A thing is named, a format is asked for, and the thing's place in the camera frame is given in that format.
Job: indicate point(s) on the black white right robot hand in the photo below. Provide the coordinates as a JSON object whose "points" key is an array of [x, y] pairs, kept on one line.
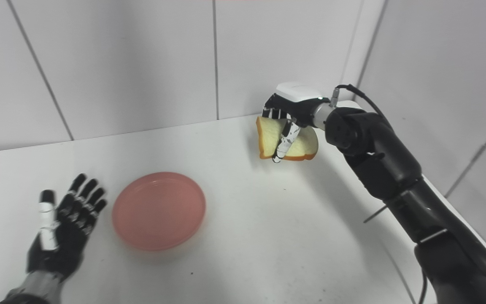
{"points": [[300, 105]]}

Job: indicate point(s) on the slice of white bread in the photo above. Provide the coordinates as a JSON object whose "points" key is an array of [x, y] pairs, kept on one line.
{"points": [[268, 137]]}

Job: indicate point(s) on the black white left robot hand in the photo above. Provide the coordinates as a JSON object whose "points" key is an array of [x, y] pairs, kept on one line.
{"points": [[63, 249]]}

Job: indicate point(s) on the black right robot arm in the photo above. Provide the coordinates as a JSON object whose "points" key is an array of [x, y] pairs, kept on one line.
{"points": [[395, 169]]}

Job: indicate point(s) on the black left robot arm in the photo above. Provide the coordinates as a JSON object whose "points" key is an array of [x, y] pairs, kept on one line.
{"points": [[36, 289]]}

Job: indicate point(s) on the pink round plate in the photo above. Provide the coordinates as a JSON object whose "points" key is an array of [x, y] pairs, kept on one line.
{"points": [[158, 211]]}

